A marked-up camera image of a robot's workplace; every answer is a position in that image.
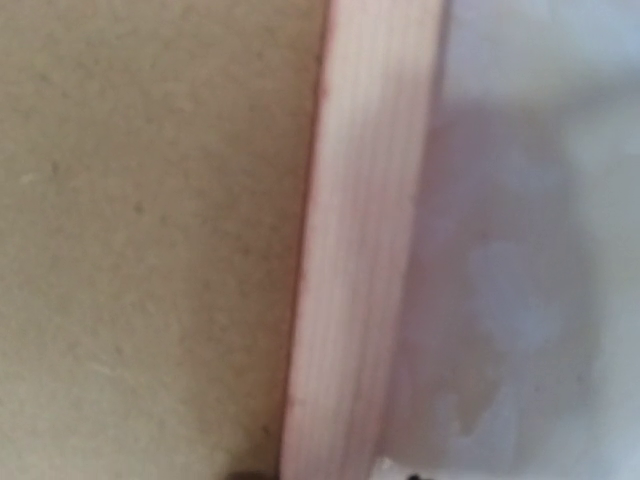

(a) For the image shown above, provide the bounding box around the brown backing board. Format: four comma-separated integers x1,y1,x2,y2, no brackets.
1,1,326,479

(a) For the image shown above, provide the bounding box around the red wooden picture frame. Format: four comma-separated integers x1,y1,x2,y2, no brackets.
280,1,446,479

